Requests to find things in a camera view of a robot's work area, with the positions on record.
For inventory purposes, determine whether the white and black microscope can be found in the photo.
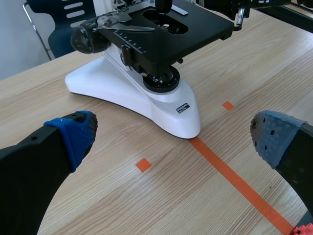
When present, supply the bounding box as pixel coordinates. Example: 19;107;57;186
65;0;234;141

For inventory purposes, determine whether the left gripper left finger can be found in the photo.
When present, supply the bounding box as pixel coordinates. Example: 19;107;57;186
0;110;99;235

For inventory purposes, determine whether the toy brick block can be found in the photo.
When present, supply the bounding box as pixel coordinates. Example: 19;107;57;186
290;222;313;235

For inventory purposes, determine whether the dark blue chair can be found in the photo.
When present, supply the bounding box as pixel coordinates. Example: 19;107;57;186
22;0;104;61

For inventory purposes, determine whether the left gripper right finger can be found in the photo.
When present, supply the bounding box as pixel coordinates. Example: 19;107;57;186
249;110;313;217

